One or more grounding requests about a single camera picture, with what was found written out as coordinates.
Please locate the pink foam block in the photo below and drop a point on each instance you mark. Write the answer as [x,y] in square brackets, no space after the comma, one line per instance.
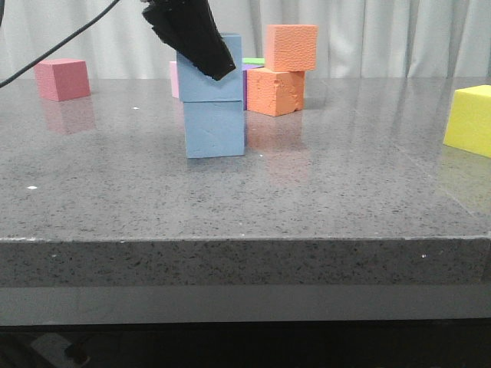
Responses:
[174,79]

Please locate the upper orange foam block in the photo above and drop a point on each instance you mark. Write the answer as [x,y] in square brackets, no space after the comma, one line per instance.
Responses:
[290,48]

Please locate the lower orange foam block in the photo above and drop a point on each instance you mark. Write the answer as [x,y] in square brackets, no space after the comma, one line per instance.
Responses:
[275,93]

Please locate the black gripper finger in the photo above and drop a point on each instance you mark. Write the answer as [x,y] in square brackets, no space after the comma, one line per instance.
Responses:
[189,28]

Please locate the textured light blue foam block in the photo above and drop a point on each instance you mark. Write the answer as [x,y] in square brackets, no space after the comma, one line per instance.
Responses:
[194,86]

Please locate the purple foam block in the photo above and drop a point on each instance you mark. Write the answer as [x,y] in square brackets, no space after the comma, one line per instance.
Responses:
[245,69]

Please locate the orange foam block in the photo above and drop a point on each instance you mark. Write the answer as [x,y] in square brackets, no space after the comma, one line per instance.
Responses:
[275,93]
[290,48]

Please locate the red foam block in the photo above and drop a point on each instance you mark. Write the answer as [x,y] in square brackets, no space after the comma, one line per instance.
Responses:
[62,79]

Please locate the smooth light blue foam block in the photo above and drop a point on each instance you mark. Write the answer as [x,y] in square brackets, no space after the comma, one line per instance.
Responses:
[214,129]

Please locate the yellow foam block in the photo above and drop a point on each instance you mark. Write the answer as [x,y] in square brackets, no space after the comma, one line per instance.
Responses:
[468,127]

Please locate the green foam block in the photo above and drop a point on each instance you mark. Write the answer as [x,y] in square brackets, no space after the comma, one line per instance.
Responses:
[253,60]

